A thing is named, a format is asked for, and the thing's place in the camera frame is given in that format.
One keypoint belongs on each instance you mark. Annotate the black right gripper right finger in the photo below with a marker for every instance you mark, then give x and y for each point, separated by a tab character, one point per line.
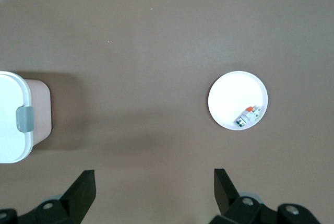
224	192

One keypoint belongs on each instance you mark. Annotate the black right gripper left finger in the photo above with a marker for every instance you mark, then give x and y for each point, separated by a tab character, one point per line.
78	198

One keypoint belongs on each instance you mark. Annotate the pink round plate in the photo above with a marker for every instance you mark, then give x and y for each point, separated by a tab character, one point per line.
232	96

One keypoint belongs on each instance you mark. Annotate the white lidded storage box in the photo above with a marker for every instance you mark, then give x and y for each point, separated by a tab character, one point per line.
13	117

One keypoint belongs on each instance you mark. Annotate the brown table mat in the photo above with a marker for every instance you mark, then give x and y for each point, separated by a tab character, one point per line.
156	51

